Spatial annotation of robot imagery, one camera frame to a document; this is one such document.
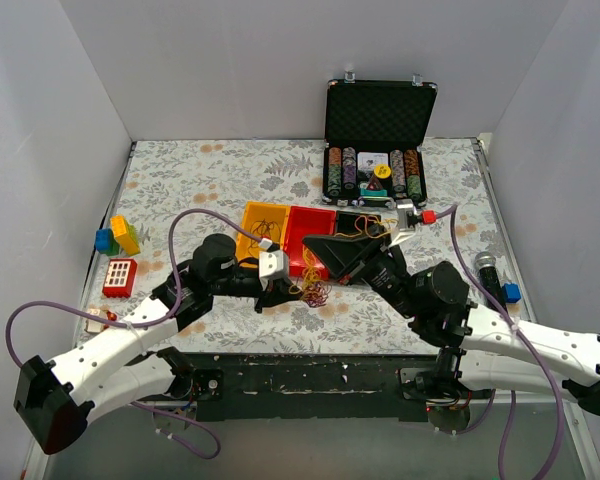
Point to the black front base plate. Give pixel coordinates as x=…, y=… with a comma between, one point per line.
x=223, y=387

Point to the black plastic bin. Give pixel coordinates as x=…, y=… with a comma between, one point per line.
x=348, y=222

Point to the red plastic bin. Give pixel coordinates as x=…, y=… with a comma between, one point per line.
x=304, y=221

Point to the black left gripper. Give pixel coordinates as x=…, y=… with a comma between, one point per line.
x=266, y=291

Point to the red white toy brick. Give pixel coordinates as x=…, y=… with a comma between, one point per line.
x=119, y=278

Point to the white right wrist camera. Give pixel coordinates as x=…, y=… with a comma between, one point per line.
x=409, y=218

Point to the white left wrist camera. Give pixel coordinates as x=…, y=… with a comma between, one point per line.
x=273, y=263

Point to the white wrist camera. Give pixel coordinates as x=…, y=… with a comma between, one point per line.
x=273, y=263
x=409, y=218

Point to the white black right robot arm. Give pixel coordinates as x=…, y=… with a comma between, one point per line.
x=479, y=349

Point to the floral patterned table mat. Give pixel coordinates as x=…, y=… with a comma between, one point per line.
x=177, y=192

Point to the black handheld microphone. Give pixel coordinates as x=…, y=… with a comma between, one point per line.
x=485, y=264

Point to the white playing card deck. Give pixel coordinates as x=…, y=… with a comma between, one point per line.
x=368, y=161

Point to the black poker chip case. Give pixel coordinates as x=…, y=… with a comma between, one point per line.
x=376, y=116

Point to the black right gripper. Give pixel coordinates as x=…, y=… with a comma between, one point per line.
x=359, y=261

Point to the small blue toy brick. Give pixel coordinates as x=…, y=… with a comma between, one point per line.
x=511, y=293

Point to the yellow plastic bin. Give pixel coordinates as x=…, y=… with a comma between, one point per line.
x=263, y=220

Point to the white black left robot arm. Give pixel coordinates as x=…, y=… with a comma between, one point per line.
x=183, y=298

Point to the yellow round dealer chip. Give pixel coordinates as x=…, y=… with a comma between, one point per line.
x=382, y=171

